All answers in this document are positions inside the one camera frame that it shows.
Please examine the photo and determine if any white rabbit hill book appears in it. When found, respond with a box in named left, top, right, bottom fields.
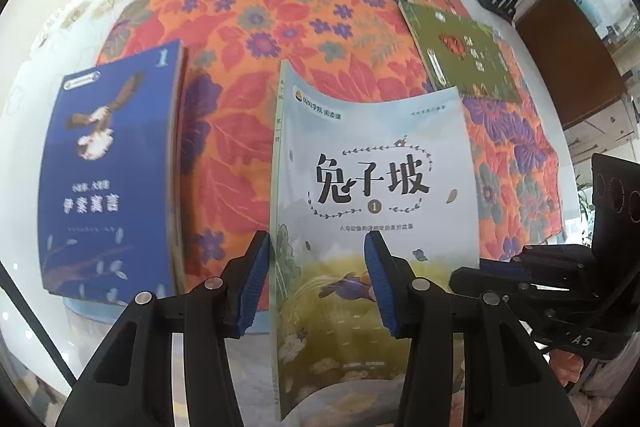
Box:
left=270, top=62, right=480, bottom=416

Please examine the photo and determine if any green insect butterfly book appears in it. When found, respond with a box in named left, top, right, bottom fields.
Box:
left=399, top=1, right=521, bottom=103

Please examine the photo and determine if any blue Aesop fables book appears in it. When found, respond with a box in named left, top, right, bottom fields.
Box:
left=37, top=40, right=184, bottom=306

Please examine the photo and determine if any right hand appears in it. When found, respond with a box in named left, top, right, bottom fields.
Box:
left=549, top=350, right=584, bottom=387

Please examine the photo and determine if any brown wooden cabinet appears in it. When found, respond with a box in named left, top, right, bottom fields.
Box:
left=515, top=0, right=625, bottom=129

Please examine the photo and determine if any orange floral table cloth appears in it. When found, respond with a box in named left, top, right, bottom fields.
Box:
left=94, top=0, right=566, bottom=295

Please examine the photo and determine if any black cable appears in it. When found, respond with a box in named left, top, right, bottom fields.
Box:
left=0, top=263, right=79, bottom=388

